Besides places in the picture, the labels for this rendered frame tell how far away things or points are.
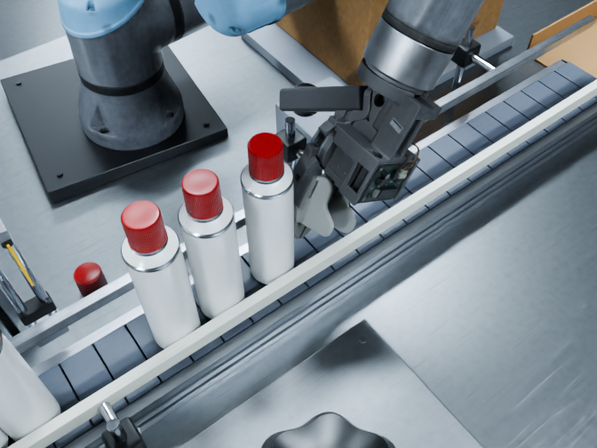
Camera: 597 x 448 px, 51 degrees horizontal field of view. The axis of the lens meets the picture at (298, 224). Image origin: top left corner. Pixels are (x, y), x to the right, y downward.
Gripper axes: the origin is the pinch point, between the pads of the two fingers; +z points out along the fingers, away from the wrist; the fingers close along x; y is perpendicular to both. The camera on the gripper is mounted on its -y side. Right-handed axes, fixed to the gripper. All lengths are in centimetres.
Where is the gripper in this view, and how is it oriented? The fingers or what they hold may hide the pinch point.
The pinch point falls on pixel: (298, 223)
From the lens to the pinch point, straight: 69.7
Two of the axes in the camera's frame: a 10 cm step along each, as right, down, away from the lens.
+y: 6.0, 6.3, -4.9
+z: -4.0, 7.7, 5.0
